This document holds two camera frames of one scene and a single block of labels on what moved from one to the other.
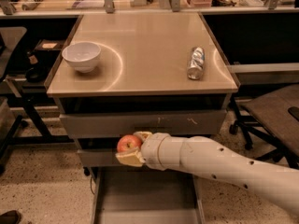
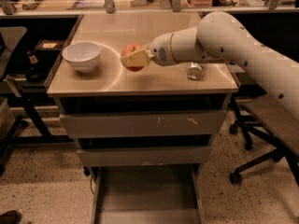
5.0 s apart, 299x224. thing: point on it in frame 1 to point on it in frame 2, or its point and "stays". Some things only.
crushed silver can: (195, 70) stays
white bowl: (82, 55) stays
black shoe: (12, 217) stays
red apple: (128, 143) to (131, 49)
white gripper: (151, 151) to (161, 49)
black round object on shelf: (35, 75) stays
